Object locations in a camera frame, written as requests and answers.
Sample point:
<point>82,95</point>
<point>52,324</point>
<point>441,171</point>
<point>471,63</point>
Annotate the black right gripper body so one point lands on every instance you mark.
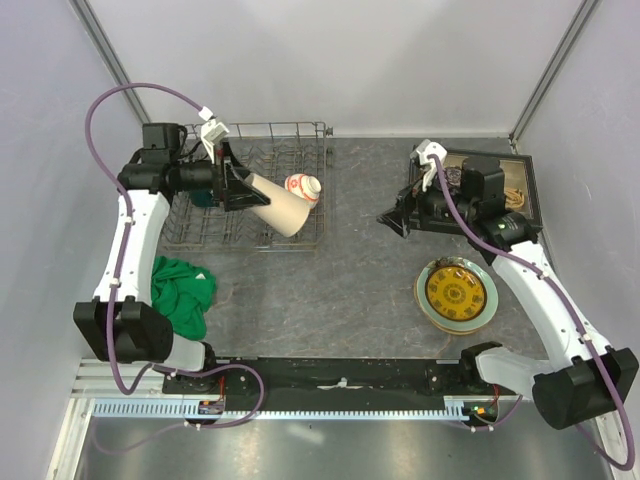
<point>430,204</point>

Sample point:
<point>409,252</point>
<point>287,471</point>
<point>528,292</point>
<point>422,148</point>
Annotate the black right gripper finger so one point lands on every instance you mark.
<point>397,224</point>
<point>398,214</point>

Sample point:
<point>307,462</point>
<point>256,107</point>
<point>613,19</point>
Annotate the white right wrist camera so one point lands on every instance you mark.
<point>426,156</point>

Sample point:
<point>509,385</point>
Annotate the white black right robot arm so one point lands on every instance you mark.
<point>582,377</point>

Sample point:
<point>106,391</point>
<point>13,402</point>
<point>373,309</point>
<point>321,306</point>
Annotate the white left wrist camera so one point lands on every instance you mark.
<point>212,132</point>

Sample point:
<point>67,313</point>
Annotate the dark teal mug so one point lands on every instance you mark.
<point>203,199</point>

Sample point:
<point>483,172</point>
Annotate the black glass-lid display box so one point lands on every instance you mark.
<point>520,185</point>

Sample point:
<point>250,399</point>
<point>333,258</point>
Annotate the green cloth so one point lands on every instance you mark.
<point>183,293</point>

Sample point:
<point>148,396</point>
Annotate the beige cup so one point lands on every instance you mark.
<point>286,212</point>

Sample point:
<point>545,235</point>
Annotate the green flower plate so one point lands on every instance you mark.
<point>492,295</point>

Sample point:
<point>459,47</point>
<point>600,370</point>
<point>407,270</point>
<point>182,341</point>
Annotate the white orange patterned bowl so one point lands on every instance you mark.
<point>305,186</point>

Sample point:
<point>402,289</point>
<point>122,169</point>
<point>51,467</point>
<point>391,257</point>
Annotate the grey wire dish rack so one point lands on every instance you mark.
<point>273,150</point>

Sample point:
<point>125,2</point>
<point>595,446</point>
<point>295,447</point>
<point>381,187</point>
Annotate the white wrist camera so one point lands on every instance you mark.
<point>212,132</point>
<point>426,156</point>

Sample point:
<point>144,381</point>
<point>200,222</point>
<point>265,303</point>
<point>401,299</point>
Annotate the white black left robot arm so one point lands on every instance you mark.
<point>119,323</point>

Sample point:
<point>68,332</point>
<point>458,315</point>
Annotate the yellow patterned plate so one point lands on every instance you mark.
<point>455,293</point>

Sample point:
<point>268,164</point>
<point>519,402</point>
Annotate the slotted cable duct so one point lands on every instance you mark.
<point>451,410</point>

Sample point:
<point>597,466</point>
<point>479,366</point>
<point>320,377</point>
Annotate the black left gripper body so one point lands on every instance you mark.
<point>219,183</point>

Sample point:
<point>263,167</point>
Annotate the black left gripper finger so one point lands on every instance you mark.
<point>235,173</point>
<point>241,197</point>

